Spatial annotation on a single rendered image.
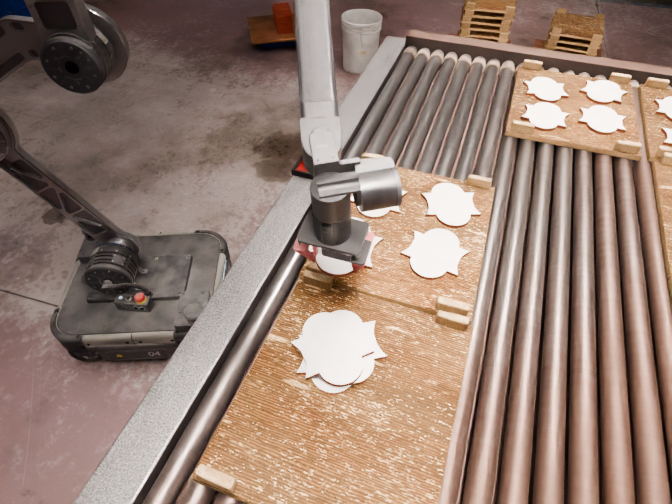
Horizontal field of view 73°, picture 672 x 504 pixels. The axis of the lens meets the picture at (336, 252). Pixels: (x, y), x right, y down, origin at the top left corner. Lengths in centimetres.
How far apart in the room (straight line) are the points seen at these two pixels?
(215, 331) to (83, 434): 115
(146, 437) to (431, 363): 49
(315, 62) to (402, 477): 63
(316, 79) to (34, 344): 184
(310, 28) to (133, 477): 73
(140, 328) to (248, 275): 91
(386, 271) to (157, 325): 108
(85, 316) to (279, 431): 129
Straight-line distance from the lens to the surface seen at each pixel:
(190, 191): 267
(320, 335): 81
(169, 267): 194
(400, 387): 80
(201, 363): 87
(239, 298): 94
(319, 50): 74
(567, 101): 161
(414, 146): 130
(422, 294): 91
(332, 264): 79
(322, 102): 68
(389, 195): 64
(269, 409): 79
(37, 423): 209
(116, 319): 188
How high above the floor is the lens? 166
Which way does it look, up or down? 48 degrees down
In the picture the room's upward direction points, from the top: straight up
